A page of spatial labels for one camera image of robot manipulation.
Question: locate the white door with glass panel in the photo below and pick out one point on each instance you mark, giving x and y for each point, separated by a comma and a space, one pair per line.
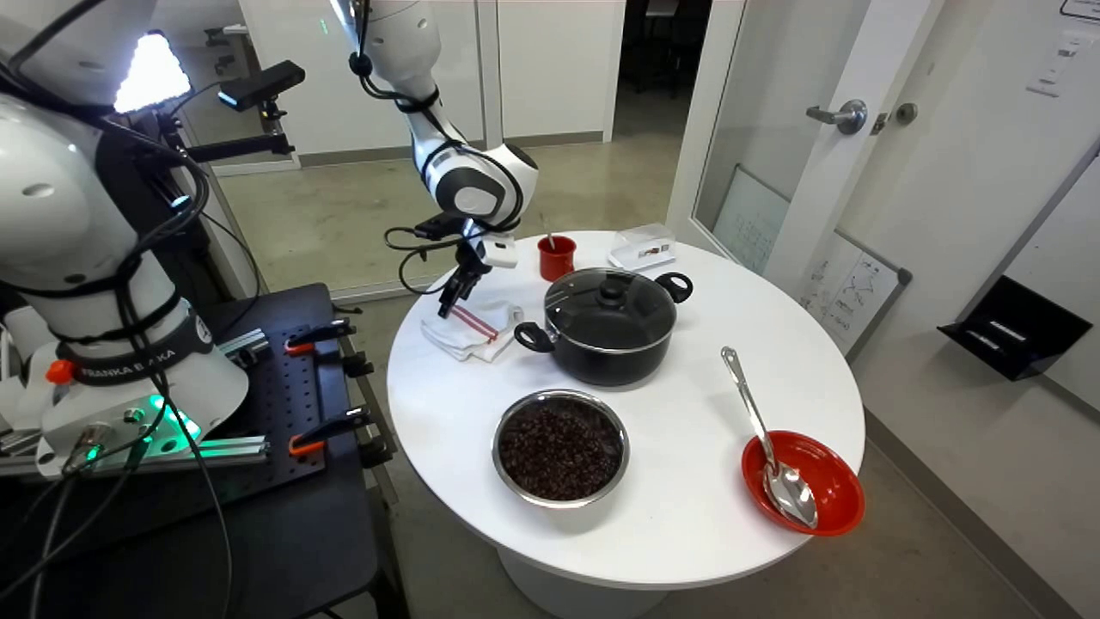
889, 70

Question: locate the red bowl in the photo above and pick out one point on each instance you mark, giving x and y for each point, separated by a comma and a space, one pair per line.
831, 483

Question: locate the black cooking pot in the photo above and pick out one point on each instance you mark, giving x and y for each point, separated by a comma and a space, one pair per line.
604, 363

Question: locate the glass pot lid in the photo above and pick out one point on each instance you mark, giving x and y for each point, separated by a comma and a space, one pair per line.
606, 309

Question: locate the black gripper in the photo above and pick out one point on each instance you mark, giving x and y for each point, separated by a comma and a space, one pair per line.
469, 256

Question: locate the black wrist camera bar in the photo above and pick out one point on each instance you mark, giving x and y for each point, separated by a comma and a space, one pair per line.
441, 223

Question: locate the small whiteboard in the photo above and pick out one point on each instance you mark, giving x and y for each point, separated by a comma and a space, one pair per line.
855, 294

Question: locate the white towel with red stripes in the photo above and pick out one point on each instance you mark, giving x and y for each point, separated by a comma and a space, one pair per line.
476, 326

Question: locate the metal spoon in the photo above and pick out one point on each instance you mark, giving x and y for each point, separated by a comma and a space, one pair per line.
756, 418

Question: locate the black robot cart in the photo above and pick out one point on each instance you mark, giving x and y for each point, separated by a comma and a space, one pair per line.
262, 517

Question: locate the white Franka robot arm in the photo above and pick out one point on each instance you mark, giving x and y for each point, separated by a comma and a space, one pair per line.
71, 216

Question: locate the steel bowl of coffee beans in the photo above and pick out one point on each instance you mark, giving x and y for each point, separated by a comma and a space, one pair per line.
560, 448

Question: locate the white wall sign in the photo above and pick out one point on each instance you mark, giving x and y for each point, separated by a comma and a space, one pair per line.
1081, 7

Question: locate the red mug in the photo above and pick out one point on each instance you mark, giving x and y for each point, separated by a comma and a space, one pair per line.
555, 263

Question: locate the bright panel lamp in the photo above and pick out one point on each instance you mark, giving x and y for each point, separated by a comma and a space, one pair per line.
154, 74

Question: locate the clear plastic container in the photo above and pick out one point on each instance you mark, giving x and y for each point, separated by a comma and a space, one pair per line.
642, 253

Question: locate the black stereo camera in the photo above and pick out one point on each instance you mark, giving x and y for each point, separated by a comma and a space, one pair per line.
262, 82

